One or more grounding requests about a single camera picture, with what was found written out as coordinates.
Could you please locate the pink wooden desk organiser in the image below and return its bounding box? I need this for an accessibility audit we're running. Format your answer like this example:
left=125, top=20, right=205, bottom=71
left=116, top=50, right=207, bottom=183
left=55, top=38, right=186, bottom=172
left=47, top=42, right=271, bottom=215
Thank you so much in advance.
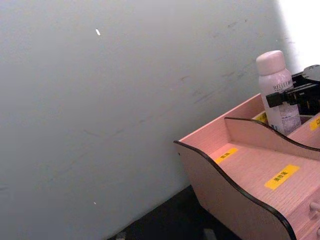
left=173, top=92, right=320, bottom=240

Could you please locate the pale pink spray bottle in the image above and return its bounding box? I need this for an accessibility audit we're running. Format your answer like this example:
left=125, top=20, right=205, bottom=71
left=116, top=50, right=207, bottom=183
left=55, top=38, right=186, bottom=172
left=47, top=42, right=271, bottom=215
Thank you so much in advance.
left=255, top=49, right=302, bottom=136

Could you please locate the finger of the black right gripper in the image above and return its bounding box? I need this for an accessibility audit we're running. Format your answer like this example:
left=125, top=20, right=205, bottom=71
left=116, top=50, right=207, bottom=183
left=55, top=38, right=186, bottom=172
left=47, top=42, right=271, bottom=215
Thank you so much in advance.
left=265, top=83, right=320, bottom=116
left=291, top=64, right=320, bottom=90

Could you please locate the black table cloth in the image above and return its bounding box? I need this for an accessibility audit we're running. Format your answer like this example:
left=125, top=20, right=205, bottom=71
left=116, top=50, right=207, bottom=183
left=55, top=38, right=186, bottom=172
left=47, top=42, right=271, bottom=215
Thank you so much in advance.
left=107, top=184, right=242, bottom=240

